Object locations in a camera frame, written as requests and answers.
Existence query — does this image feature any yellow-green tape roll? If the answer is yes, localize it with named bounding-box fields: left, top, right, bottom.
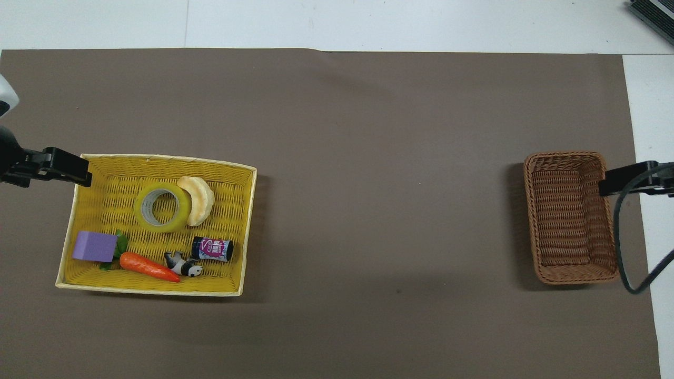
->
left=134, top=182, right=192, bottom=233

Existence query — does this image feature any purple block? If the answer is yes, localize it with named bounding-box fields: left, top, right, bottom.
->
left=72, top=231, right=118, bottom=263

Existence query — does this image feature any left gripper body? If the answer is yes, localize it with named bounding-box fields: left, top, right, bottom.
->
left=0, top=125, right=27, bottom=186

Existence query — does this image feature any orange toy carrot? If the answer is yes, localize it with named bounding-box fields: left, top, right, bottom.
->
left=100, top=230, right=181, bottom=283

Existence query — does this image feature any brown wicker basket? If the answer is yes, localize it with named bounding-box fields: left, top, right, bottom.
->
left=523, top=151, right=620, bottom=285

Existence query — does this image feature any pale yellow banana slice toy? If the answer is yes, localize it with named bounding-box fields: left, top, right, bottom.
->
left=176, top=176, right=215, bottom=227

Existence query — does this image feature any yellow woven basket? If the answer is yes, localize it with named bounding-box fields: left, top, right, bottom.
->
left=55, top=153, right=258, bottom=297

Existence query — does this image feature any small dark printed can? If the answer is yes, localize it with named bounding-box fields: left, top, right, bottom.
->
left=191, top=236, right=234, bottom=263

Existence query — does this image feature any black cable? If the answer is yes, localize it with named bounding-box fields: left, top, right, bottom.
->
left=613, top=162, right=674, bottom=295

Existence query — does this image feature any black and white panda figure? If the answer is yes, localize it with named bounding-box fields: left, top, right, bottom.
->
left=164, top=251, right=204, bottom=278

